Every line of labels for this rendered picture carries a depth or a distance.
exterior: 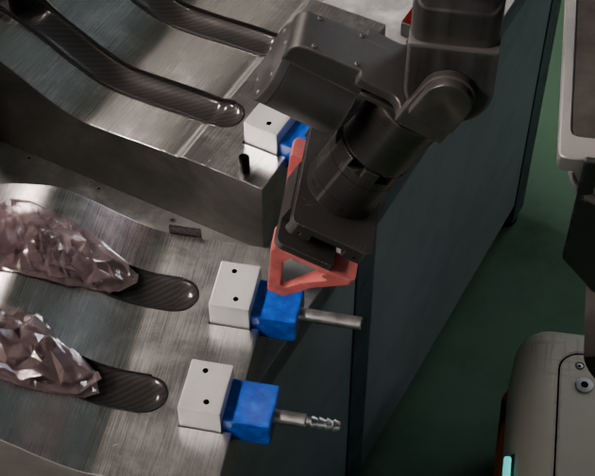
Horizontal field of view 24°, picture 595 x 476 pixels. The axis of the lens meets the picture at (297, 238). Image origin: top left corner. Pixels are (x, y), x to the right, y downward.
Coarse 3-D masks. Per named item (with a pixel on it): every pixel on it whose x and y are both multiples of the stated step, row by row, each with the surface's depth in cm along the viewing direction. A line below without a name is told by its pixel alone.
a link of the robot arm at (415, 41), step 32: (416, 0) 83; (448, 0) 83; (480, 0) 82; (416, 32) 85; (448, 32) 84; (480, 32) 84; (416, 64) 86; (448, 64) 86; (480, 64) 86; (480, 96) 88
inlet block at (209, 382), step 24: (192, 360) 115; (192, 384) 113; (216, 384) 113; (240, 384) 115; (264, 384) 115; (192, 408) 112; (216, 408) 112; (240, 408) 113; (264, 408) 113; (216, 432) 113; (240, 432) 113; (264, 432) 113
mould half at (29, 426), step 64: (0, 192) 126; (64, 192) 125; (128, 256) 125; (192, 256) 126; (256, 256) 126; (64, 320) 118; (128, 320) 121; (192, 320) 121; (0, 384) 112; (0, 448) 111; (64, 448) 112; (128, 448) 112; (192, 448) 112
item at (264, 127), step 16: (256, 112) 129; (272, 112) 129; (256, 128) 128; (272, 128) 127; (288, 128) 129; (304, 128) 129; (256, 144) 129; (272, 144) 128; (288, 144) 128; (288, 160) 129
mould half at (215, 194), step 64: (64, 0) 138; (128, 0) 142; (192, 0) 144; (256, 0) 144; (0, 64) 133; (64, 64) 135; (192, 64) 138; (256, 64) 137; (0, 128) 141; (64, 128) 135; (128, 128) 132; (192, 128) 132; (128, 192) 137; (192, 192) 132; (256, 192) 127
